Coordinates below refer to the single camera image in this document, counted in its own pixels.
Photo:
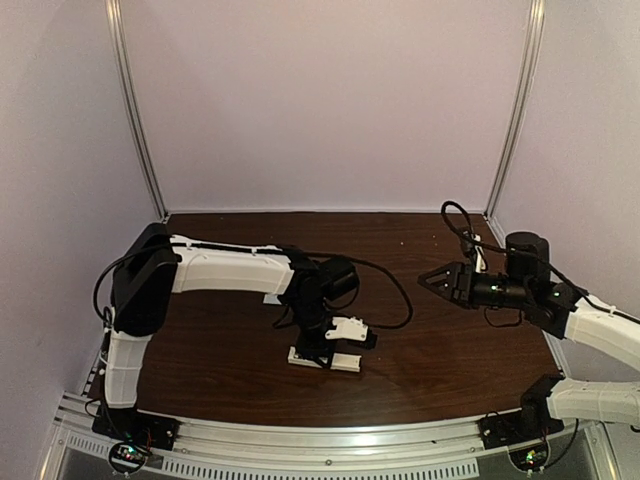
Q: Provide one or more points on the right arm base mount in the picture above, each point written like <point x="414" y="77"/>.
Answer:
<point x="525" y="436"/>

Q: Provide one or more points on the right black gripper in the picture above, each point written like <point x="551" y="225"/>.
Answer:
<point x="463" y="284"/>

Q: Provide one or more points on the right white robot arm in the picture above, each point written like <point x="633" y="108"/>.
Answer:
<point x="548" y="300"/>

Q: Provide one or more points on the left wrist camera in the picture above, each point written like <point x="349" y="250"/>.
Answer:
<point x="353" y="330"/>

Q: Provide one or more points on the left aluminium frame post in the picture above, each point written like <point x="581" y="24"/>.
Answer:
<point x="117" y="32"/>

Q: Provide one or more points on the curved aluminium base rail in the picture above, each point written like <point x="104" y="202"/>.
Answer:
<point x="201" y="449"/>

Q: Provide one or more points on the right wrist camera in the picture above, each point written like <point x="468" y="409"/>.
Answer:
<point x="473" y="251"/>

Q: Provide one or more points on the right aluminium frame post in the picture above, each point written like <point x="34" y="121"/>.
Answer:
<point x="528" y="66"/>

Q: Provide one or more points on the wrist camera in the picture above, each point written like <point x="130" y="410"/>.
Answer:
<point x="473" y="251"/>
<point x="353" y="330"/>

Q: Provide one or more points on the white remote control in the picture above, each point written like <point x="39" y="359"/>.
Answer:
<point x="338" y="362"/>

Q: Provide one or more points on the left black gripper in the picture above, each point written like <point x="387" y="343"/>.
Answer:
<point x="314" y="343"/>

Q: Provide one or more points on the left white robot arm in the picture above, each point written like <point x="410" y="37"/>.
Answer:
<point x="159" y="265"/>

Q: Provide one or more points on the white remote battery cover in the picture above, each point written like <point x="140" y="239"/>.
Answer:
<point x="271" y="300"/>

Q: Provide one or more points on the aluminium frame post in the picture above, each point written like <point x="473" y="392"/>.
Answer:
<point x="117" y="32"/>
<point x="528" y="66"/>

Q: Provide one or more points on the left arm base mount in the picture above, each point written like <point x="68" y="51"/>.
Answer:
<point x="137" y="435"/>

